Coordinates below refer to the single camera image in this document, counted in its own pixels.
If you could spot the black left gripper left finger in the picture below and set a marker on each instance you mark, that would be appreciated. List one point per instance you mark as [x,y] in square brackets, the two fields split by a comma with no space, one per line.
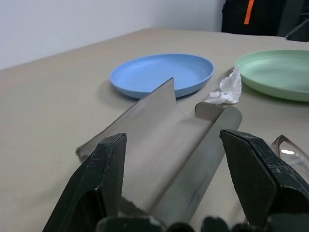
[96,183]

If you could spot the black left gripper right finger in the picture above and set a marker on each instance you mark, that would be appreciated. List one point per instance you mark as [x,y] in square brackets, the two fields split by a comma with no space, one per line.
[263,176]

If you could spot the grey metal scoop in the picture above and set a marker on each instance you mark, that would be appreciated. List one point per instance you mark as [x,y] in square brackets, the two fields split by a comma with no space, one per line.
[166,147]

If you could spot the crumpled white tissue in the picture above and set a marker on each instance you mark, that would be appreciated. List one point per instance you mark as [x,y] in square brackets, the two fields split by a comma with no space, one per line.
[229,89]

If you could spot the green plastic plate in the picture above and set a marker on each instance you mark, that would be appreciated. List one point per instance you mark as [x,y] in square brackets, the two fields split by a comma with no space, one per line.
[275,72]

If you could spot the blue plastic plate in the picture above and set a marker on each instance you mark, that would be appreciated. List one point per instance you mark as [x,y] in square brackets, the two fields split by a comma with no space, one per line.
[161,75]

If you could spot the clear frame eyeglasses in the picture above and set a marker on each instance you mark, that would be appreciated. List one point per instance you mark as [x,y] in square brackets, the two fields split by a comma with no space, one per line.
[290,154]

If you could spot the dark metal frame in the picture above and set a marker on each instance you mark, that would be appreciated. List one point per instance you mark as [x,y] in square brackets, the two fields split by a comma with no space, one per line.
[297,31]

